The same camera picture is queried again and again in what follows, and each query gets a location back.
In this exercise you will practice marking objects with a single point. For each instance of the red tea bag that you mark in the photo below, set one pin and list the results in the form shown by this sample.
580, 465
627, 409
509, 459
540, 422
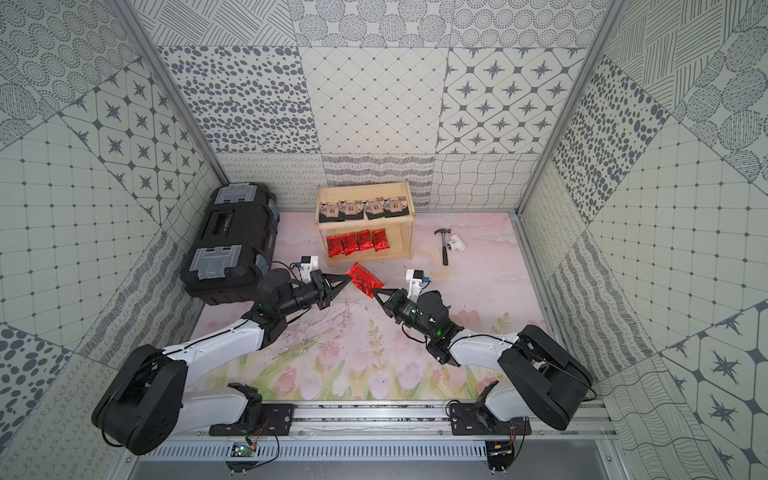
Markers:
380, 240
364, 240
335, 245
350, 243
364, 280

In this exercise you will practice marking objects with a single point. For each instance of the white pipe fitting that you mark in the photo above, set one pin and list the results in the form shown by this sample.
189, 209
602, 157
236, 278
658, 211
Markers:
455, 243

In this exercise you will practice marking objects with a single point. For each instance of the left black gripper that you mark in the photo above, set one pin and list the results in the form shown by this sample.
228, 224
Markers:
321, 289

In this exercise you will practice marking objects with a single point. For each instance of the black handled hammer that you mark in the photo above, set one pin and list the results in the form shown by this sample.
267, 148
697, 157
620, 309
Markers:
444, 234

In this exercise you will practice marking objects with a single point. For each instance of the black tea bag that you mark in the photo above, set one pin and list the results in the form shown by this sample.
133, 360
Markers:
351, 210
374, 209
330, 212
396, 207

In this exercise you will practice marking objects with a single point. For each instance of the light wooden shelf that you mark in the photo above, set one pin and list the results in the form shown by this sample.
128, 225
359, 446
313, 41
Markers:
400, 230

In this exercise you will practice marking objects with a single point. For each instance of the left green circuit board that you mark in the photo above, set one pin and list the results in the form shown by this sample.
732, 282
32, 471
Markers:
242, 450

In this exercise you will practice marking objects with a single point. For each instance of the black plastic toolbox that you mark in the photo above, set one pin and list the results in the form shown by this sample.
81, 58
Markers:
234, 247

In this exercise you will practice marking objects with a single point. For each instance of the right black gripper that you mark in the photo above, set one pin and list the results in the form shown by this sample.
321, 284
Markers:
392, 305

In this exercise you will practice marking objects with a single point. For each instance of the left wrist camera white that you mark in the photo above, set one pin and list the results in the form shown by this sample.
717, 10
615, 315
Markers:
307, 265

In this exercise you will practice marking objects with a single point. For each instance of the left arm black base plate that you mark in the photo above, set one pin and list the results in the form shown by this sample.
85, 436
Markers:
272, 418

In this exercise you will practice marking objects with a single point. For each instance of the aluminium mounting rail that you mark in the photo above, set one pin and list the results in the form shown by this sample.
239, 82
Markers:
398, 420

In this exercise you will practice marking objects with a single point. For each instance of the right black circuit board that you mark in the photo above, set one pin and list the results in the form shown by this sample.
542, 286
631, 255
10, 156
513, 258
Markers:
499, 456

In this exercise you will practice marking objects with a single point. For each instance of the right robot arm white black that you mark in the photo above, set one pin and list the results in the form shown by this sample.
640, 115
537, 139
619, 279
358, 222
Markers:
544, 380

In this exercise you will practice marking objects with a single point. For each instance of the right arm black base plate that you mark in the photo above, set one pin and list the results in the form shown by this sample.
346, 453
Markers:
468, 419

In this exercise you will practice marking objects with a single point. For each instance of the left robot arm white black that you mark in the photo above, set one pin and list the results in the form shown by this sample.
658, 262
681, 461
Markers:
149, 399

